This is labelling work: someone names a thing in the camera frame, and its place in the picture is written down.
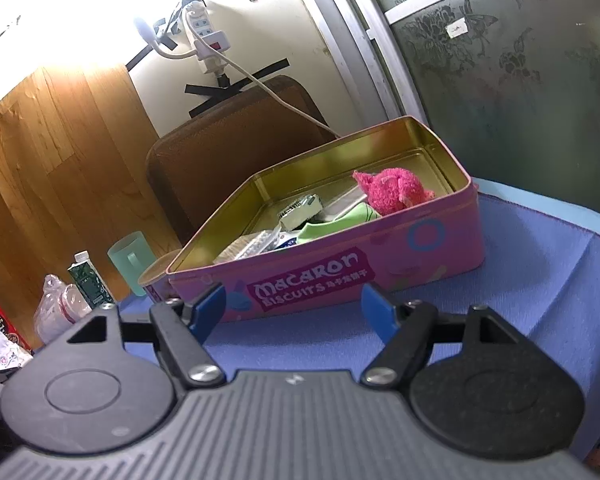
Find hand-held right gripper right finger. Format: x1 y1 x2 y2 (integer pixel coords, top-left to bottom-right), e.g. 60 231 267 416
360 282 526 387

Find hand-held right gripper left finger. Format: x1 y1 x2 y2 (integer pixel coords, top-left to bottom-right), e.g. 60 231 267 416
65 282 227 388

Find pink biscuit tin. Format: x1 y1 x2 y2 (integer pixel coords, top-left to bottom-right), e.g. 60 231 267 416
166 116 485 323

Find clear packet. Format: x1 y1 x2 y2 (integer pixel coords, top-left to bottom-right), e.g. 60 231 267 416
214 229 282 264

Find packets and sachets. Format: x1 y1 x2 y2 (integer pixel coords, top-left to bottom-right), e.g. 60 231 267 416
297 203 382 246

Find silver packet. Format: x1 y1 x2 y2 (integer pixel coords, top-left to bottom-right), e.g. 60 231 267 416
325 185 369 222

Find pink fluffy towel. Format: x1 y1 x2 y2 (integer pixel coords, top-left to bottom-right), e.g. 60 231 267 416
352 167 437 217

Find round snack can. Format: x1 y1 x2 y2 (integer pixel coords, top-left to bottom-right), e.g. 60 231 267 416
138 250 184 307

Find green translucent cup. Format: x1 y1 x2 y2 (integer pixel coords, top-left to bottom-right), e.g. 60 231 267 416
107 231 154 297

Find green drink carton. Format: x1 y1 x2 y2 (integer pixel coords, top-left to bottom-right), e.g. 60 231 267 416
68 251 116 309

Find blue tablecloth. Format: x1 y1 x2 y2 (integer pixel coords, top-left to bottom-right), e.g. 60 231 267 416
117 187 600 463

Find clear plastic bag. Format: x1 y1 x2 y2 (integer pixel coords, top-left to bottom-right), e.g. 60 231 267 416
33 274 94 347

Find brown chair back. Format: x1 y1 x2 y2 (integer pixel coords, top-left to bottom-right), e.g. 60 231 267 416
146 76 339 247

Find light blue sheet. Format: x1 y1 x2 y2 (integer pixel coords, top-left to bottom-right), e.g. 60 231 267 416
472 176 600 248

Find wooden board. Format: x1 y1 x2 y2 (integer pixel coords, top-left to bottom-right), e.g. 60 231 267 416
0 65 183 352

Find white gooseneck lamp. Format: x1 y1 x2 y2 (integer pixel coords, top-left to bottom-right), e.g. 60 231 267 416
132 17 197 59

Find floral frosted glass panel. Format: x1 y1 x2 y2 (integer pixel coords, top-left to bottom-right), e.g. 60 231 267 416
355 0 600 242

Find white power strip with cable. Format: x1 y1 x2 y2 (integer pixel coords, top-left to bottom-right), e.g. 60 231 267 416
124 0 292 117

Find white door frame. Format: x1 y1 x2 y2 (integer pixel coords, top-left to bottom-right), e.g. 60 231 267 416
280 0 427 132

